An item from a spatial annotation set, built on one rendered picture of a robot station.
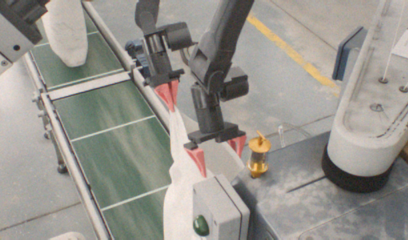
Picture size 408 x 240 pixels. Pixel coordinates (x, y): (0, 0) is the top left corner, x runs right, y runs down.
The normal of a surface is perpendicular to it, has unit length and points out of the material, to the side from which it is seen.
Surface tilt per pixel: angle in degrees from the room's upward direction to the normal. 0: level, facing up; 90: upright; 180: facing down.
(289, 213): 0
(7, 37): 90
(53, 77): 0
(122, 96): 0
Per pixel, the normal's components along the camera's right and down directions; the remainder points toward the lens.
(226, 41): 0.50, 0.47
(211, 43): -0.80, 0.04
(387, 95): 0.01, -0.77
